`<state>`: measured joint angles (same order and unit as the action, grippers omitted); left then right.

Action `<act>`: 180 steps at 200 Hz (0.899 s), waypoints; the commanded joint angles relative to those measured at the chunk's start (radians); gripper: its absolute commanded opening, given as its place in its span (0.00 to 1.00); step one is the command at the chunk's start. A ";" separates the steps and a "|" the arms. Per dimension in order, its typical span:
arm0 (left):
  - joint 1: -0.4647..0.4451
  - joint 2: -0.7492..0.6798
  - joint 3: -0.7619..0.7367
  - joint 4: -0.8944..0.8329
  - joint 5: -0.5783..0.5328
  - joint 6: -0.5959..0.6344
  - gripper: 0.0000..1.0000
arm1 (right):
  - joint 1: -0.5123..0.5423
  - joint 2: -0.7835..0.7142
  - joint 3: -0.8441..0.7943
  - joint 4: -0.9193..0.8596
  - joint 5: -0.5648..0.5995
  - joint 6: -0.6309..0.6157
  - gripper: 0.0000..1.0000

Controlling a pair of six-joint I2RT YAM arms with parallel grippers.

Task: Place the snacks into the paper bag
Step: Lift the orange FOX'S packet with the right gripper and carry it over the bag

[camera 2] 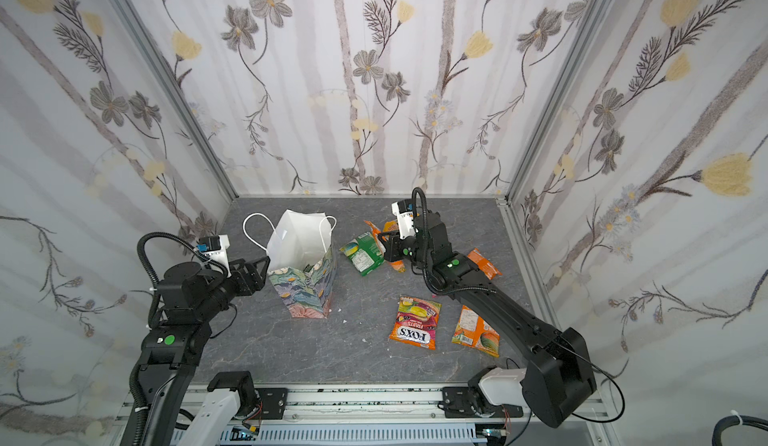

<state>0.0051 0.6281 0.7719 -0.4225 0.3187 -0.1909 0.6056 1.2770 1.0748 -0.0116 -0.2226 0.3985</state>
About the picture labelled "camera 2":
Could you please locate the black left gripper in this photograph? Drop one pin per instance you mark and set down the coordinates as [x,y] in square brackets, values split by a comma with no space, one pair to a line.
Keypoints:
[245,274]

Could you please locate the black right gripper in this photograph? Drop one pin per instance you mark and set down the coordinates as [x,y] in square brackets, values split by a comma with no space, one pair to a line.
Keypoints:
[396,248]

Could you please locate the floral white paper bag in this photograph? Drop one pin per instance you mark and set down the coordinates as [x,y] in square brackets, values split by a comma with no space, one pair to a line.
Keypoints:
[302,265]

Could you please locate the Fox's fruit candy bag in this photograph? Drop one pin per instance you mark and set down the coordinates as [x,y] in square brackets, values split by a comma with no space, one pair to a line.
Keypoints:
[416,322]

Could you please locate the orange fruit snack packet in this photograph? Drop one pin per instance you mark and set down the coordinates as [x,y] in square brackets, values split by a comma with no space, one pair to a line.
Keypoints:
[472,331]

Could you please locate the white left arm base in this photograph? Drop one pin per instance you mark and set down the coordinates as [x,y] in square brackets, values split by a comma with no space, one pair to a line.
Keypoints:
[230,395]

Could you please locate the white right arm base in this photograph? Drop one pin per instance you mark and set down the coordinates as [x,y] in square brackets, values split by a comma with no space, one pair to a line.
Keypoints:
[496,387]

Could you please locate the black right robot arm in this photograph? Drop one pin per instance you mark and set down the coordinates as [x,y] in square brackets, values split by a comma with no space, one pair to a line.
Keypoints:
[558,377]

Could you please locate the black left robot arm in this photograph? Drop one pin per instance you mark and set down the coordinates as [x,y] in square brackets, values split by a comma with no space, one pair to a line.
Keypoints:
[184,301]

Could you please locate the yellow candy bag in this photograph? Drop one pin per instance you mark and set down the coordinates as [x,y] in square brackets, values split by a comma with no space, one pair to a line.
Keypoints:
[390,226]

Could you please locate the green snack packet rear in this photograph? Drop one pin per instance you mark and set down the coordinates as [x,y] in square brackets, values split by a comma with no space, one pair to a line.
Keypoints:
[364,253]

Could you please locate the orange chips packet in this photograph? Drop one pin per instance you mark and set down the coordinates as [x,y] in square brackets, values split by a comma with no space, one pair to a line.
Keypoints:
[484,265]

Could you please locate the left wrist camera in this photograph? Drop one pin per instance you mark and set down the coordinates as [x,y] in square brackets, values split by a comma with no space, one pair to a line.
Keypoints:
[214,248]

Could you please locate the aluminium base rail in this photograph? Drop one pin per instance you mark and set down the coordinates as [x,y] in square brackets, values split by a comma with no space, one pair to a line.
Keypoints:
[405,414]

